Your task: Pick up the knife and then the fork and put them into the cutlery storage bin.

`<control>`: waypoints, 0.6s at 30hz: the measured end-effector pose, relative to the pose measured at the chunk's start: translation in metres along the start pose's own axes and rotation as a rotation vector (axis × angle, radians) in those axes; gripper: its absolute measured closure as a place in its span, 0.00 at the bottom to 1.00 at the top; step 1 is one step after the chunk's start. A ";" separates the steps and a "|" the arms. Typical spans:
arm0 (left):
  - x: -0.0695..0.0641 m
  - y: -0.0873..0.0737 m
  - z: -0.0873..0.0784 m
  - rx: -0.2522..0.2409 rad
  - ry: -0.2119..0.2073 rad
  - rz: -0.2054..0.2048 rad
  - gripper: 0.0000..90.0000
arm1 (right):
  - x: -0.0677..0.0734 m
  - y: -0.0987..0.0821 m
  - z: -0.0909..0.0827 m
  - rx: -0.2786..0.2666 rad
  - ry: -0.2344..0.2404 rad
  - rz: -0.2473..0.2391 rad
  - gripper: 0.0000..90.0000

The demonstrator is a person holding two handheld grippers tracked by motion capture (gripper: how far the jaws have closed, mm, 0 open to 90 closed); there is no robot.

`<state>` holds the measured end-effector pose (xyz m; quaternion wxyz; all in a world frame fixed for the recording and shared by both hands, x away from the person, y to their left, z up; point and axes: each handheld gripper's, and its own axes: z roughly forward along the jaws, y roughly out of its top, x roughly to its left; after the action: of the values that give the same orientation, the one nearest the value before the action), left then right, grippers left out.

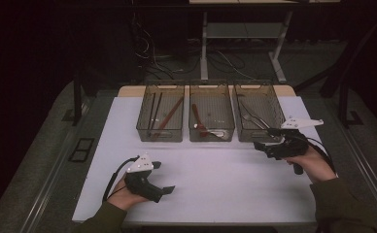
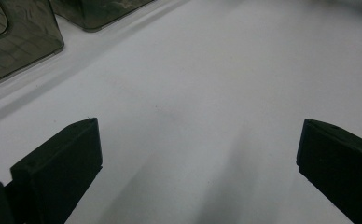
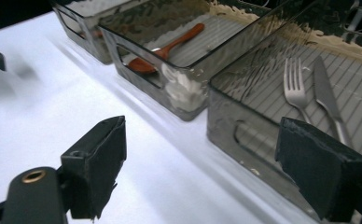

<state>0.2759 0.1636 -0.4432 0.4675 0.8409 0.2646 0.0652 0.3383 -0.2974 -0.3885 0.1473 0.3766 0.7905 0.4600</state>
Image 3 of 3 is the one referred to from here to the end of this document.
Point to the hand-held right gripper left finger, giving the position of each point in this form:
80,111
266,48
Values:
98,165

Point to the brown wooden spoon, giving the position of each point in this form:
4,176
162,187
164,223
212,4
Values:
182,37

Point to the white metal desk frame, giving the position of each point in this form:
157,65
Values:
356,20

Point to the silver metal knife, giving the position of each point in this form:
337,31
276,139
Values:
323,90

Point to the smoky transparent plastic bin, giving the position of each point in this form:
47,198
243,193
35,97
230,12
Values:
219,34
76,18
250,102

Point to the white table cover board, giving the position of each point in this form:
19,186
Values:
61,102

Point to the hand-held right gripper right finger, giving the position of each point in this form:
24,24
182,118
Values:
322,169

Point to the silver metal fork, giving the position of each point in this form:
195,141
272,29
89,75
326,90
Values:
294,93

